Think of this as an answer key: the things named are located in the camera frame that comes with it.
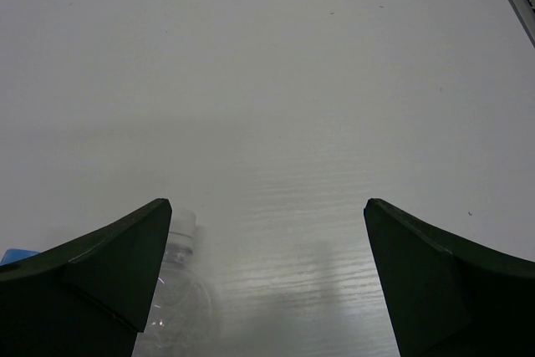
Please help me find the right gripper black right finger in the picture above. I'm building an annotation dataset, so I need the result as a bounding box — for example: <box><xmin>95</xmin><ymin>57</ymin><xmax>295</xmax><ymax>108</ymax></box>
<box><xmin>364</xmin><ymin>198</ymin><xmax>534</xmax><ymax>356</ymax></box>

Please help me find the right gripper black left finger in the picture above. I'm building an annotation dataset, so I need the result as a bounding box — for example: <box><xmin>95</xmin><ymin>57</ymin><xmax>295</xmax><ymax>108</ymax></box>
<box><xmin>1</xmin><ymin>198</ymin><xmax>171</xmax><ymax>356</ymax></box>

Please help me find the blue-cap blue-label water bottle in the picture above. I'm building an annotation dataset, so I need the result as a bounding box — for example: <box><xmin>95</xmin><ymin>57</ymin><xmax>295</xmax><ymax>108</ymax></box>
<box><xmin>0</xmin><ymin>248</ymin><xmax>38</xmax><ymax>266</ymax></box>

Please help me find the clear unlabelled plastic bottle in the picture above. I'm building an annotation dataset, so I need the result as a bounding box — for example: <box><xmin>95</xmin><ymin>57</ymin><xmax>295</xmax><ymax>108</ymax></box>
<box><xmin>133</xmin><ymin>210</ymin><xmax>218</xmax><ymax>356</ymax></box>

